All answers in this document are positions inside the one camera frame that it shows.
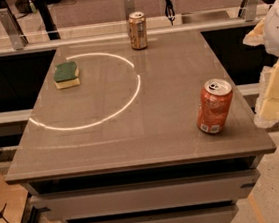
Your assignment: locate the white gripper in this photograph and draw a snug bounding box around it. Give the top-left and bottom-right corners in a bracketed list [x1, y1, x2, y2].
[242, 0, 279, 129]

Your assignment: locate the red coke can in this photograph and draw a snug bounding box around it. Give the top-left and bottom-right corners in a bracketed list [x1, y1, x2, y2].
[197, 78, 233, 134]

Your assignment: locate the gold brown soda can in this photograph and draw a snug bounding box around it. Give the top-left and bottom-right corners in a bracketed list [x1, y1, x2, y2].
[128, 11, 148, 50]

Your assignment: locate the green yellow sponge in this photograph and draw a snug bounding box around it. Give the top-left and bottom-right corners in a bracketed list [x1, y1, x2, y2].
[53, 61, 80, 89]

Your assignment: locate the grey drawer cabinet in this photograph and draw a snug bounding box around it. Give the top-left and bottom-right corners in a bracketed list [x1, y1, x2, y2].
[31, 168, 260, 223]

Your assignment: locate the hanging black cable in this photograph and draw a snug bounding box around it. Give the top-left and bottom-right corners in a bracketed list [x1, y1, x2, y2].
[162, 0, 178, 27]

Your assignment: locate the middle metal bracket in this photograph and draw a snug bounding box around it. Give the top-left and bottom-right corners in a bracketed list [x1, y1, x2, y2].
[123, 0, 135, 18]

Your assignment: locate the left metal bracket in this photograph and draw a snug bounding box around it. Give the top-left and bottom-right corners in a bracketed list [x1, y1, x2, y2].
[0, 8, 25, 50]

